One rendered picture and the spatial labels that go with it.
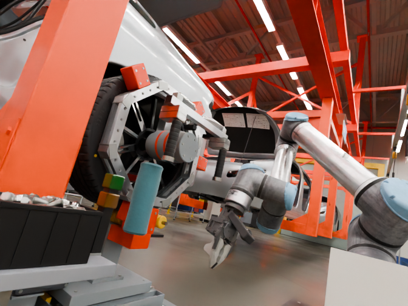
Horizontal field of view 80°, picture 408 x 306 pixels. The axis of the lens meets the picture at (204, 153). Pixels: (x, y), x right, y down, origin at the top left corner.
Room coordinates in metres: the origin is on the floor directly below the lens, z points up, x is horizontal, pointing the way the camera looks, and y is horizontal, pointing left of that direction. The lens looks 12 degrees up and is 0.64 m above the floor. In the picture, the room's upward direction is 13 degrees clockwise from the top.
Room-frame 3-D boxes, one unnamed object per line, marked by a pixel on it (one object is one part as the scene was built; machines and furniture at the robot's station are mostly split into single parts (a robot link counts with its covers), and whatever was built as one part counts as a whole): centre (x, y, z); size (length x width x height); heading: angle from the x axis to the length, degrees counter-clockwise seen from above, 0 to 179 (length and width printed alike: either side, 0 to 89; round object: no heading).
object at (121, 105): (1.10, 0.21, 0.85); 0.54 x 0.07 x 0.54; 144
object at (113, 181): (0.68, 0.22, 0.64); 0.04 x 0.04 x 0.04; 54
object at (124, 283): (1.21, 0.34, 0.32); 0.40 x 0.30 x 0.28; 144
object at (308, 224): (4.24, -1.80, 1.75); 0.68 x 0.16 x 2.45; 54
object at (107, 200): (0.68, 0.22, 0.59); 0.04 x 0.04 x 0.04; 54
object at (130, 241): (1.13, 0.24, 0.48); 0.16 x 0.12 x 0.17; 54
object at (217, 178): (1.10, -0.08, 0.83); 0.04 x 0.04 x 0.16
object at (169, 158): (0.83, 0.12, 0.83); 0.04 x 0.04 x 0.16
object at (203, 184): (5.77, -1.55, 1.49); 4.95 x 1.86 x 1.59; 144
